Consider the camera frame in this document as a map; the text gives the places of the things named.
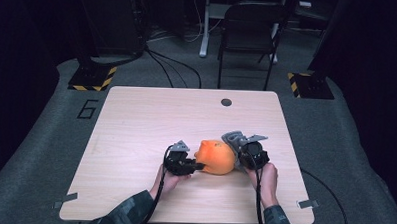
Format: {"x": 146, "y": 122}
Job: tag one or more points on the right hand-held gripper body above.
{"x": 253, "y": 155}

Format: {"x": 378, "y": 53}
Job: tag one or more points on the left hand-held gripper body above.
{"x": 178, "y": 163}

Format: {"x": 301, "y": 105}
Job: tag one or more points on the orange plush toy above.
{"x": 216, "y": 157}

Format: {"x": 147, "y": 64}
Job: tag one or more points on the person's left hand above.
{"x": 169, "y": 181}

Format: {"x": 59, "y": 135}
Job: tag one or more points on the person's right hand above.
{"x": 267, "y": 179}

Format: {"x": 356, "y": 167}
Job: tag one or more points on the black table grommet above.
{"x": 226, "y": 102}

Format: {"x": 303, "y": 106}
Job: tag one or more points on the grey tape strip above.
{"x": 65, "y": 199}
{"x": 308, "y": 204}

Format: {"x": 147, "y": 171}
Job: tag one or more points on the black striped stand base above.
{"x": 312, "y": 86}
{"x": 91, "y": 78}

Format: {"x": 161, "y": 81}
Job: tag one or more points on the black folding chair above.
{"x": 249, "y": 23}

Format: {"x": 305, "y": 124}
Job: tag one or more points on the white desk leg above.
{"x": 205, "y": 32}

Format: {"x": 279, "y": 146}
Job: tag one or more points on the black cabinet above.
{"x": 113, "y": 22}

